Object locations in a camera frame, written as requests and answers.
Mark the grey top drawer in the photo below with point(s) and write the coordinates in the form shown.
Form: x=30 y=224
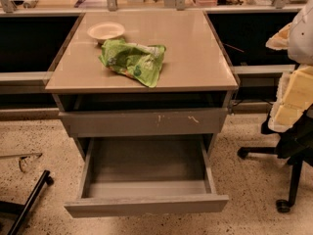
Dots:
x=143 y=122

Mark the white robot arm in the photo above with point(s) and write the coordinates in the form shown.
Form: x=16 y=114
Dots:
x=301 y=37

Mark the grey drawer cabinet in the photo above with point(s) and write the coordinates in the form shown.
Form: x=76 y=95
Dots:
x=194 y=73

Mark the black chair base left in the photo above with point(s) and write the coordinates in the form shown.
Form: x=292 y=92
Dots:
x=20 y=211

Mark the grey drawer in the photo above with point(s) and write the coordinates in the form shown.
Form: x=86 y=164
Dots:
x=143 y=122
x=126 y=176

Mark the green chip bag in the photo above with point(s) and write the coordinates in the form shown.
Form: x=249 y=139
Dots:
x=136 y=61

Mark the white paper bowl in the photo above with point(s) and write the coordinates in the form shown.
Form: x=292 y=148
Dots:
x=105 y=31

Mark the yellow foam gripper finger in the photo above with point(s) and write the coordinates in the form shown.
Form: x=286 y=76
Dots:
x=280 y=40
x=294 y=97

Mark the black office chair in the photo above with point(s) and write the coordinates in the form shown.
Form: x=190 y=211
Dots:
x=295 y=145

